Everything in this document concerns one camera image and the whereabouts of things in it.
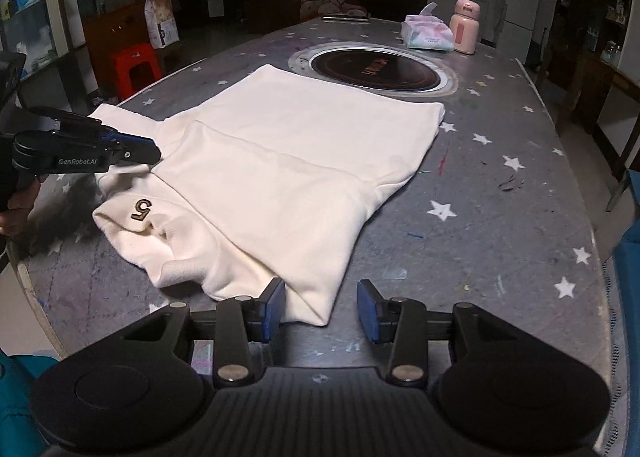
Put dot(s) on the teal cloth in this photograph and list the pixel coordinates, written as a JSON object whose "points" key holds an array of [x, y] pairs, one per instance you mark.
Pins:
{"points": [[20, 412]]}

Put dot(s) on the low wooden cabinet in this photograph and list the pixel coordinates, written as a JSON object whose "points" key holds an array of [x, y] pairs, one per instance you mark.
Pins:
{"points": [[110, 27]]}

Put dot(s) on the blue sofa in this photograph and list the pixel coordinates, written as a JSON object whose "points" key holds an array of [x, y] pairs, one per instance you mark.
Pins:
{"points": [[630, 252]]}

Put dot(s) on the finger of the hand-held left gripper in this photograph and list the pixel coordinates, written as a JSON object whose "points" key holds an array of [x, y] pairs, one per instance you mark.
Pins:
{"points": [[142, 153], [130, 139]]}

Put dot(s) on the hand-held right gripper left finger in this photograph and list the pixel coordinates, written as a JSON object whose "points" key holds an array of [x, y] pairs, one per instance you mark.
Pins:
{"points": [[272, 309]]}

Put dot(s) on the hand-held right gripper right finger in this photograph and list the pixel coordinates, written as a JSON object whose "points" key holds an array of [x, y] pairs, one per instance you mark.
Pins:
{"points": [[367, 309]]}

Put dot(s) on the person's left hand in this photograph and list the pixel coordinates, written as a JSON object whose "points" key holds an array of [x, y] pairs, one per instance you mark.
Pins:
{"points": [[17, 222]]}

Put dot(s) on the shelf with assorted goods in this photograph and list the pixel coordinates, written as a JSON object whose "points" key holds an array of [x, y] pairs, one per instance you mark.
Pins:
{"points": [[30, 2]]}

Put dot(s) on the pink insulated bottle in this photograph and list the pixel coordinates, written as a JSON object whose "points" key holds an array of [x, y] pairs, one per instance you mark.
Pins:
{"points": [[462, 32]]}

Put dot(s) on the grey star-print tablecloth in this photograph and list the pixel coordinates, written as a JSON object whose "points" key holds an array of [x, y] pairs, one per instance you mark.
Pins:
{"points": [[475, 217]]}

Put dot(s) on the red plastic stool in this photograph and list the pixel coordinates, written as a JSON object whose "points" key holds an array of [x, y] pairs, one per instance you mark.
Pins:
{"points": [[135, 67]]}

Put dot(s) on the dark flat device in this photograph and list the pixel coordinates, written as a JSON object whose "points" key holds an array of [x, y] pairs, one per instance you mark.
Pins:
{"points": [[345, 17]]}

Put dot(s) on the wooden side table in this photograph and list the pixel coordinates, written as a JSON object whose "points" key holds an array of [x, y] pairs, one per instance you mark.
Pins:
{"points": [[600, 72]]}

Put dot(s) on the printed white paper bag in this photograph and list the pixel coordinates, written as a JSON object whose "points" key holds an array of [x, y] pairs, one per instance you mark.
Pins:
{"points": [[162, 22]]}

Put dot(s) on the white refrigerator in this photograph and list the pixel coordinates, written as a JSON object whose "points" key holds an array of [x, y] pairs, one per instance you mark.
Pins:
{"points": [[520, 12]]}

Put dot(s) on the round black induction cooktop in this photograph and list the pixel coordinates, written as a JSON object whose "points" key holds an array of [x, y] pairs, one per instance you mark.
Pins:
{"points": [[375, 69]]}

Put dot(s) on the pink white tissue pack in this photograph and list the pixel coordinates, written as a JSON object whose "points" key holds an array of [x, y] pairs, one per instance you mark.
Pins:
{"points": [[425, 34]]}

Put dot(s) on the cream white sweatshirt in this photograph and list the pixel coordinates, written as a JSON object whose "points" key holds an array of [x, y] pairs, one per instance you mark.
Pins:
{"points": [[300, 162]]}

